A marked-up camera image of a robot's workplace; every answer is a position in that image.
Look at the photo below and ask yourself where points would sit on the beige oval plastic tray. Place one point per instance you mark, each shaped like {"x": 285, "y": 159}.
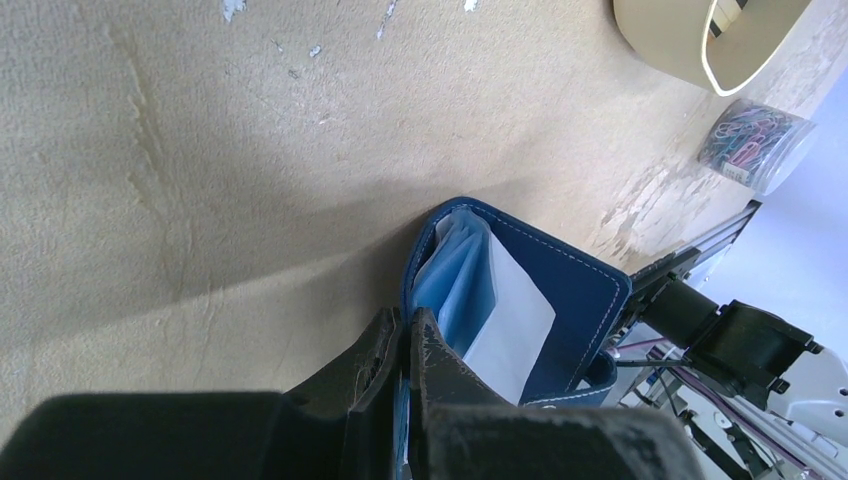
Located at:
{"x": 674, "y": 37}

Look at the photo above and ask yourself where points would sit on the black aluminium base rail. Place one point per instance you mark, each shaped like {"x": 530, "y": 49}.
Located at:
{"x": 689, "y": 265}

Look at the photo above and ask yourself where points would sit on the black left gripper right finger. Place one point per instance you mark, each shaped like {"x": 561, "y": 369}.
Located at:
{"x": 460, "y": 429}

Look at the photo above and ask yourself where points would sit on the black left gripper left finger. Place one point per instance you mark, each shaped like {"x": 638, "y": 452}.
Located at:
{"x": 337, "y": 424}

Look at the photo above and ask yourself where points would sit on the stack of credit cards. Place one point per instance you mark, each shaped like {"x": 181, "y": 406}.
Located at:
{"x": 724, "y": 14}

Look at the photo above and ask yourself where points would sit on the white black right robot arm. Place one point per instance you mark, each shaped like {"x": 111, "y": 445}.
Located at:
{"x": 757, "y": 395}

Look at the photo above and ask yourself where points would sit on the clear jar of paper clips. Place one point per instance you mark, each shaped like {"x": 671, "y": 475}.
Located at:
{"x": 756, "y": 145}

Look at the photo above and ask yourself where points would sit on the navy blue leather card holder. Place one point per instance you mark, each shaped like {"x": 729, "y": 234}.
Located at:
{"x": 524, "y": 311}

